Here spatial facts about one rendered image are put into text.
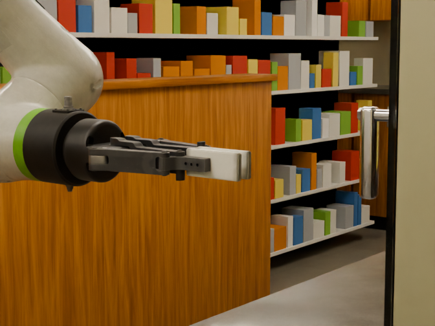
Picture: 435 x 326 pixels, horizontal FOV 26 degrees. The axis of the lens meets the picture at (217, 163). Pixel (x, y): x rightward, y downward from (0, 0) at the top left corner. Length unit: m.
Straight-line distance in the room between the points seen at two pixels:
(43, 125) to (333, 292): 0.44
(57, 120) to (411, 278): 0.48
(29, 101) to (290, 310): 0.42
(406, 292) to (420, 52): 0.21
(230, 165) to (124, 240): 2.53
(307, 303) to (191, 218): 2.61
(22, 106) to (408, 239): 0.56
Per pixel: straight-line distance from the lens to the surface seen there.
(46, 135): 1.13
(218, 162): 1.00
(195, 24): 4.61
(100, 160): 1.05
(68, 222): 3.29
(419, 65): 0.84
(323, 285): 1.31
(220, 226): 3.97
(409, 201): 0.85
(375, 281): 1.34
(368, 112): 0.91
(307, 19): 5.51
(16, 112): 1.20
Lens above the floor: 1.27
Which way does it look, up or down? 7 degrees down
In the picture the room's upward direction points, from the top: straight up
